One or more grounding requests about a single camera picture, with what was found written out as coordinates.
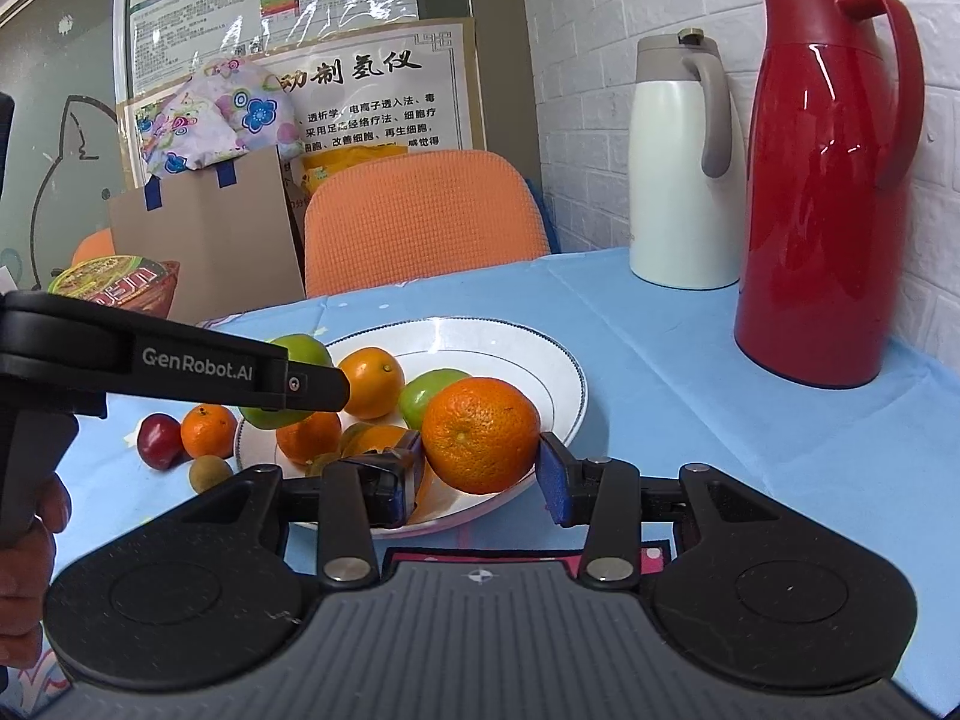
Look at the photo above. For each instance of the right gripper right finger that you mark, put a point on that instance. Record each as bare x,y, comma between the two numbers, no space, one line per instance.
604,495

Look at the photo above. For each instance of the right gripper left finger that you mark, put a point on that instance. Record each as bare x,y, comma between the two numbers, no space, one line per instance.
358,495

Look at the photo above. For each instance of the green apple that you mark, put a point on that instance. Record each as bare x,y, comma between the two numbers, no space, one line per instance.
302,395
415,397

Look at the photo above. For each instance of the tangerine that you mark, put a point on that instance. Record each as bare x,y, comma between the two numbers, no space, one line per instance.
208,431
308,439
480,435

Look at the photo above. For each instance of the dark red plum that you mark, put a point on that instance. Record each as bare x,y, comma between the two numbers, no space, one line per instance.
159,442

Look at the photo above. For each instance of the person's left hand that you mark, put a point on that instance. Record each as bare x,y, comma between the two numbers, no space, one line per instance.
25,572

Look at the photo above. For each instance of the small orange behind finger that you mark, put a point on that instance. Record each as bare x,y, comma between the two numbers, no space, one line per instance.
363,438

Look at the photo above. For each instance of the tangerine in plate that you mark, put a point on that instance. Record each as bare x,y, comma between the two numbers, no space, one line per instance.
308,439

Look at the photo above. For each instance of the instant noodle cup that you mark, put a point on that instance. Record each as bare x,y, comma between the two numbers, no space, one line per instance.
110,280

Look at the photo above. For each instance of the large orange in plate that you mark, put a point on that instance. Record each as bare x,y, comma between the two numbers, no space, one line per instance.
376,382

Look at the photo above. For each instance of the orange chair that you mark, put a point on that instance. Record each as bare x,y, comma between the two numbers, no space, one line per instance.
418,215
98,244

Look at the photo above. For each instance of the white porcelain plate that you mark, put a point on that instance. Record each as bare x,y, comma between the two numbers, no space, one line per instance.
542,369

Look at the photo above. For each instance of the tangerine on table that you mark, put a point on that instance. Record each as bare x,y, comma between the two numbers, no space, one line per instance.
208,431

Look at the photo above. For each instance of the brown cardboard box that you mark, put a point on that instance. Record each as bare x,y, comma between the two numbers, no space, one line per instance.
228,227

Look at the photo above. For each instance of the floral cloth bundle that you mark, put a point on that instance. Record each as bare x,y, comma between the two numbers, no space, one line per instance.
229,107

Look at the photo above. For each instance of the yellow snack bag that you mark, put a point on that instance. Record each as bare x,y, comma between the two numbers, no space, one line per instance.
320,165

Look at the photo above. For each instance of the white thermos jug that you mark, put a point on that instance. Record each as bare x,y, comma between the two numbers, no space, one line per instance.
687,180

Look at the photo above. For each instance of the framed chinese text poster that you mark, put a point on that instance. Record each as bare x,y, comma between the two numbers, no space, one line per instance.
413,84

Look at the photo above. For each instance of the red thermos jug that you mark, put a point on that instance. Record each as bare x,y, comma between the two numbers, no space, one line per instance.
838,113

